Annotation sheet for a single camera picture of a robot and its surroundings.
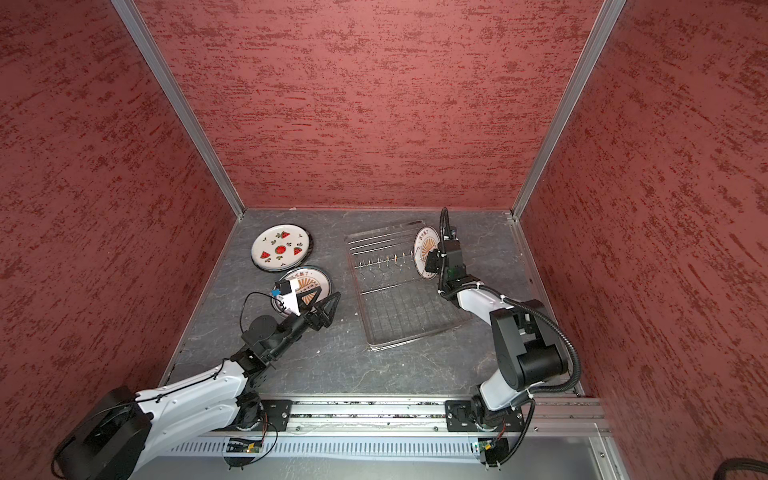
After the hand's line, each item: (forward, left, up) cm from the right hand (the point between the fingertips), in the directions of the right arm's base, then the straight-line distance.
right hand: (432, 255), depth 94 cm
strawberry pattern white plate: (+11, +54, -7) cm, 56 cm away
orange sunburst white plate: (-2, +42, -8) cm, 43 cm away
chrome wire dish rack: (-13, +11, -9) cm, 20 cm away
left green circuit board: (-48, +52, -13) cm, 72 cm away
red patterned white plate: (+6, +1, +1) cm, 6 cm away
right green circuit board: (-51, -10, -12) cm, 54 cm away
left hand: (-17, +29, +6) cm, 35 cm away
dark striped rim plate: (+10, +43, -8) cm, 45 cm away
